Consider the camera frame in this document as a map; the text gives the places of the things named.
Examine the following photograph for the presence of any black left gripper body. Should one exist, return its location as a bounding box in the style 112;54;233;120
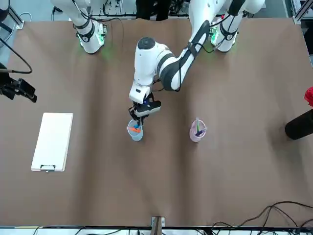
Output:
131;94;155;113

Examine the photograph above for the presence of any blue translucent plastic cup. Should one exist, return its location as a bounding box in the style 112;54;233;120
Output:
126;119;144;142

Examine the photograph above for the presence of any pink translucent plastic cup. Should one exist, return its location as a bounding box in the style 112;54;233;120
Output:
189;117;208;143

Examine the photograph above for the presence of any white clipboard with black clip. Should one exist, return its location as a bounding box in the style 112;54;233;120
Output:
31;112;74;173

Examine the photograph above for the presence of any dark purple pen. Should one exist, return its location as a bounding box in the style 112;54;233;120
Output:
195;126;208;138

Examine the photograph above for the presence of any black cylindrical vase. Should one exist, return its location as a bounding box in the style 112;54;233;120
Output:
285;111;313;141

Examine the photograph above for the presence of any red rose bouquet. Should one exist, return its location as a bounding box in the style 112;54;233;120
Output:
304;85;313;107

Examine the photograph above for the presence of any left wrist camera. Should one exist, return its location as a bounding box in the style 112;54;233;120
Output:
135;99;162;118

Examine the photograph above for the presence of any aluminium frame profile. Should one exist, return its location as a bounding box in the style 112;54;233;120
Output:
292;0;313;25
7;7;25;30

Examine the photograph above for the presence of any black right base cable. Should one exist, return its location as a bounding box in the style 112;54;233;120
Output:
102;17;126;49

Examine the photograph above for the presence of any black base cable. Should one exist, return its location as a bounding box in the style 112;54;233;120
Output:
202;36;222;54
102;17;126;49

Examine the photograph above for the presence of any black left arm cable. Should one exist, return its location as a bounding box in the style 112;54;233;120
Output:
151;4;245;93

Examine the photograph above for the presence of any black left base cable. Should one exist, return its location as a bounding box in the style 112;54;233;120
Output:
202;36;222;54

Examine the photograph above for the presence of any black cable bundle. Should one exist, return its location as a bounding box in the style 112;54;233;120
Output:
100;0;136;17

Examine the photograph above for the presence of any aluminium post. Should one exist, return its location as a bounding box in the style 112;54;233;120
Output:
151;216;166;235

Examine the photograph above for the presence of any black cable loop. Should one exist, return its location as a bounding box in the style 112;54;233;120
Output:
211;201;313;229

